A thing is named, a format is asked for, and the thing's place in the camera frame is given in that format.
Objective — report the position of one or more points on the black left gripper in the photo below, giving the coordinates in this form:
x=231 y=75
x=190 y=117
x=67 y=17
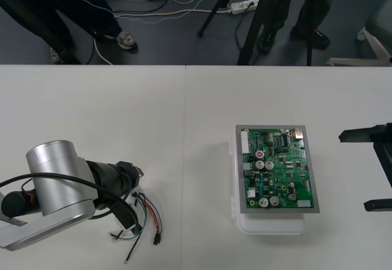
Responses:
x=127 y=176

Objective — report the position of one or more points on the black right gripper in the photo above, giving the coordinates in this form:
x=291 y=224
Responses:
x=386 y=156

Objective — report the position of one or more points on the silver and black left arm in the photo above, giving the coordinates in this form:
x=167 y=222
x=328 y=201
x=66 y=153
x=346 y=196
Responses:
x=55 y=175

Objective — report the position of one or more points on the milky plastic box with lid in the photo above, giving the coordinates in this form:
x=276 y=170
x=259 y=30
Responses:
x=272 y=225

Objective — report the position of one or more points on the white chair base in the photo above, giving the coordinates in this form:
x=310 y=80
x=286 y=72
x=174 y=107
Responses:
x=372 y=45

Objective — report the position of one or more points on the small black tripod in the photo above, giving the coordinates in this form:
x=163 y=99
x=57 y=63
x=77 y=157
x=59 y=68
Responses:
x=214 y=9

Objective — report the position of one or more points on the white power strip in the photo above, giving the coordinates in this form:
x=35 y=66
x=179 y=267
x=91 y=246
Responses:
x=242 y=6

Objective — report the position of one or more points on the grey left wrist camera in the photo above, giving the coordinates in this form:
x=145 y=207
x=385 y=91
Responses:
x=124 y=216

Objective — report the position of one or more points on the green circuit board grey frame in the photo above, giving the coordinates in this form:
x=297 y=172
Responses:
x=275 y=175

